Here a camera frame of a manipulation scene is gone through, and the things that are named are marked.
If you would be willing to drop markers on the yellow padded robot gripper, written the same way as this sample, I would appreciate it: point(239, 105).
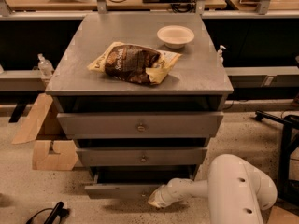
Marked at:
point(170, 190)

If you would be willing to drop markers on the grey bottom drawer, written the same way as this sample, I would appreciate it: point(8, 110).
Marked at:
point(121, 190)

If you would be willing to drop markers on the grey drawer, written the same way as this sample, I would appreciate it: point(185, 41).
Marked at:
point(121, 190)
point(139, 156)
point(140, 124)

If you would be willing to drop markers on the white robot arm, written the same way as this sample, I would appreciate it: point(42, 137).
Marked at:
point(237, 192)

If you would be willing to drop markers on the grey middle drawer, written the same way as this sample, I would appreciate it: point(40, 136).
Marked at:
point(139, 156)

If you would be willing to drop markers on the grey drawer cabinet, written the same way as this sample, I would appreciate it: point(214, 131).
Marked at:
point(140, 95)

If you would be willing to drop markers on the grey top drawer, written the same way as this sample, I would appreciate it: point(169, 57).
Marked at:
point(140, 124)

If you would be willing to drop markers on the cardboard piece bottom right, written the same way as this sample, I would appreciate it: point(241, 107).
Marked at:
point(281, 216)

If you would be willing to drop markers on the brown cardboard box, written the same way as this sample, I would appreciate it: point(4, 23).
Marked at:
point(52, 151)

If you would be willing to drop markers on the black office chair base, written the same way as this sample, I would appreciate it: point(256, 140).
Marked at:
point(288, 189)

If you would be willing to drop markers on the brown yellow chip bag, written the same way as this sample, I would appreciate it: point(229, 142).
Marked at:
point(135, 63)

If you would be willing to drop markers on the small pump dispenser bottle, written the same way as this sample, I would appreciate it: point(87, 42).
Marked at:
point(220, 52)

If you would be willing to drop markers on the white paper bowl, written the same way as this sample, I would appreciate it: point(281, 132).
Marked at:
point(175, 37)

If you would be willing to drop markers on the clear plastic bottle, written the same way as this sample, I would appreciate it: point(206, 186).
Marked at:
point(45, 66)

